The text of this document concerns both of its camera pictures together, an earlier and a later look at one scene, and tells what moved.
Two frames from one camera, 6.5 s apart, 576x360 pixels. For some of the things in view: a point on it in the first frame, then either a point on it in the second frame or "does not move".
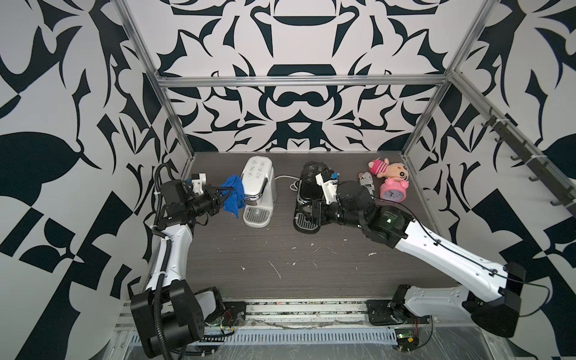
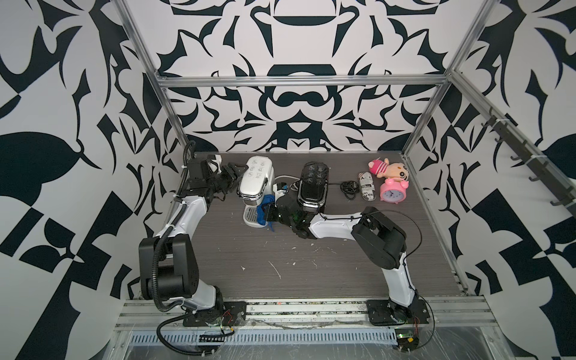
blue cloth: [235, 199] to [266, 199]
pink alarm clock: [394, 190] does not move
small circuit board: [407, 339] does not move
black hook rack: [553, 184] does not move
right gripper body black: [333, 212] to [274, 211]
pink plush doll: [382, 168] does not move
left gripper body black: [208, 204] to [225, 183]
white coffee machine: [259, 184] does not move
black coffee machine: [307, 217] does not move
